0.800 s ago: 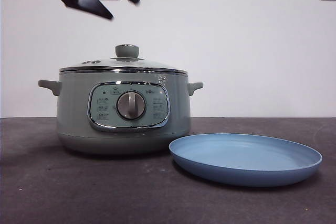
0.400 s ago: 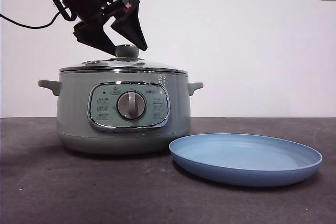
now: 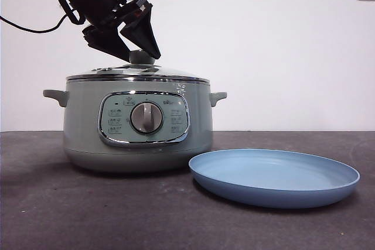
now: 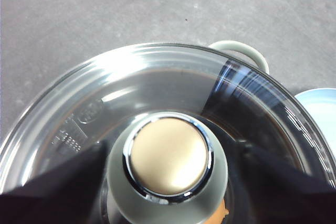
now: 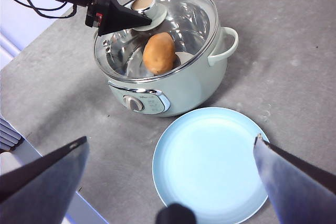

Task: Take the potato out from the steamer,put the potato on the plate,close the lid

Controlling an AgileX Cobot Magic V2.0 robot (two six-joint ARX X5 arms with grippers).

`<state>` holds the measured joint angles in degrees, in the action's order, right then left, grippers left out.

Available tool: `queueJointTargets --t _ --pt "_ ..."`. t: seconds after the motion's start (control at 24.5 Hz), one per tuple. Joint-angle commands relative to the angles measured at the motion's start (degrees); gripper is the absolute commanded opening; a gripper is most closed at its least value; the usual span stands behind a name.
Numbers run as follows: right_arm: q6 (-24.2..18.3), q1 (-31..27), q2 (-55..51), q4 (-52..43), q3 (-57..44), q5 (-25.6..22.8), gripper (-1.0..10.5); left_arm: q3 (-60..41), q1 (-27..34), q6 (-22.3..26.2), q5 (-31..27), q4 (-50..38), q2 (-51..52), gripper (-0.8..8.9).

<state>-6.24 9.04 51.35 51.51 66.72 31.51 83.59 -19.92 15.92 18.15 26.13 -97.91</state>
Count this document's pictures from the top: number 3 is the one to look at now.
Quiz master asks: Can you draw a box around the glass lid with green knob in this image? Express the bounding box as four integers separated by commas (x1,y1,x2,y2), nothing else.
66,50,211,83

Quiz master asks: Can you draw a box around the blue round plate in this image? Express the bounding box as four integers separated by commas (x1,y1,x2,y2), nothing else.
188,149,361,210

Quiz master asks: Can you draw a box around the pale green electric steamer pot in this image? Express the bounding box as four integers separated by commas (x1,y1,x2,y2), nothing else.
42,78,229,173

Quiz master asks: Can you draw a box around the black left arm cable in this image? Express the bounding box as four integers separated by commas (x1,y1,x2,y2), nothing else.
0,0,81,33

